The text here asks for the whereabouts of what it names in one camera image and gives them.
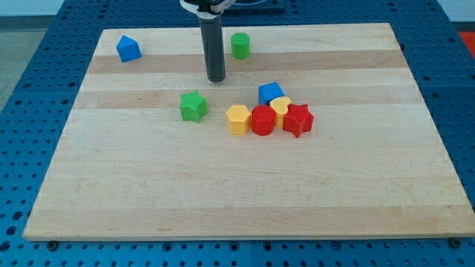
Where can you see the green star block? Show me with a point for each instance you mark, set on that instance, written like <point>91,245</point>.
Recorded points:
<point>193,106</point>

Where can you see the red star block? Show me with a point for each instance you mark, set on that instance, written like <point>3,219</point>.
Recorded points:
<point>298,119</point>

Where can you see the blue cube block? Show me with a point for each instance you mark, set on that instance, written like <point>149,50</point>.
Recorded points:
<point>268,92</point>

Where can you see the wooden board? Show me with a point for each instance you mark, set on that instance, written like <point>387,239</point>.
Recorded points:
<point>127,167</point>

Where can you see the green cylinder block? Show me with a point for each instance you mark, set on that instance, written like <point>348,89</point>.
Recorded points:
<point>240,45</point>

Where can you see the white rod mount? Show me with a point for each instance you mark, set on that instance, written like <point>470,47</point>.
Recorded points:
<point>206,9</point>

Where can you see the yellow hexagon block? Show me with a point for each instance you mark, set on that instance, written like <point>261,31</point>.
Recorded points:
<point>238,119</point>

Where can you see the blue pentagon block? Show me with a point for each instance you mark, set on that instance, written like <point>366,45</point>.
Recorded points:
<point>128,49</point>

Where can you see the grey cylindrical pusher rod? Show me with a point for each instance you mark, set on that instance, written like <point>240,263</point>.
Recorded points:
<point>212,39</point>

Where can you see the yellow heart block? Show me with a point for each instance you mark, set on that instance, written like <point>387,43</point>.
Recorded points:
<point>280,107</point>

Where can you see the red cylinder block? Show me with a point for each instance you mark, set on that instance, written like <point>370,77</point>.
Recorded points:
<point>263,120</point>

